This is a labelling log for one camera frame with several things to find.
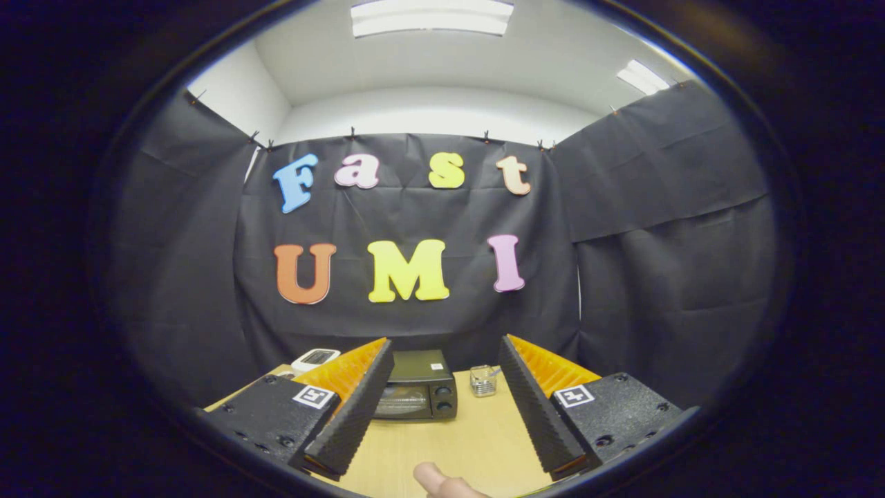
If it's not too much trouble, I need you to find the black toaster oven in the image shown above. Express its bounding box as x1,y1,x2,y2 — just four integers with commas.
373,349,458,421

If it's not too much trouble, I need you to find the clear glass jar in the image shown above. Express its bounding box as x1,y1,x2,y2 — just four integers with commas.
470,365,500,398

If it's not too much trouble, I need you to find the white pop-up toaster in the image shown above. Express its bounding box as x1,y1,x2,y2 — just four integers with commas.
290,349,341,376

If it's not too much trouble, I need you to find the long ceiling light panel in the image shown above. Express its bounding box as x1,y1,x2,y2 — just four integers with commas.
351,0,514,37

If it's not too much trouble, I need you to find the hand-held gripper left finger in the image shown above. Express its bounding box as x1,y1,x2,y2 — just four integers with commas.
201,338,395,481

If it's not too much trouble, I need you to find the small ceiling light panel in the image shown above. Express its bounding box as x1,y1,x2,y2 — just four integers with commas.
617,59,670,96

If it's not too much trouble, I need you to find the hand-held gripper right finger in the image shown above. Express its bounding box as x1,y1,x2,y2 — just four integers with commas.
498,334,699,481

